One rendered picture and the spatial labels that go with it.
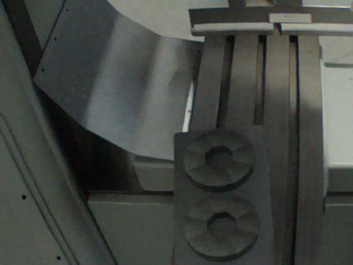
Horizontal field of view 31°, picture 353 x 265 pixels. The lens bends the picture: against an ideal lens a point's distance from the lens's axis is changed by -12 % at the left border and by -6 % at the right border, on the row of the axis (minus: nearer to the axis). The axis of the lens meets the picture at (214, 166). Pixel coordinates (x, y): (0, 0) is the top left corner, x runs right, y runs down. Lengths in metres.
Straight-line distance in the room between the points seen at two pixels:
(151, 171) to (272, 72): 0.29
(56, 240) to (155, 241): 0.23
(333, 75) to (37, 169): 0.63
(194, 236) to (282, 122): 0.40
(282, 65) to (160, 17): 1.68
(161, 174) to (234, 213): 0.49
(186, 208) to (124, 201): 0.55
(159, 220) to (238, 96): 0.35
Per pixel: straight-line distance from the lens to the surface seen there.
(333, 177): 1.27
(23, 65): 1.11
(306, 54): 1.28
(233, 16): 1.32
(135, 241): 1.52
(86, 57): 1.26
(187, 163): 0.88
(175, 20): 2.87
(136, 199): 1.39
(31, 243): 1.51
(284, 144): 1.14
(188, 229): 0.82
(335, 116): 1.32
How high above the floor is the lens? 1.83
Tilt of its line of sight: 53 degrees down
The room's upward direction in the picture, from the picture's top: 11 degrees counter-clockwise
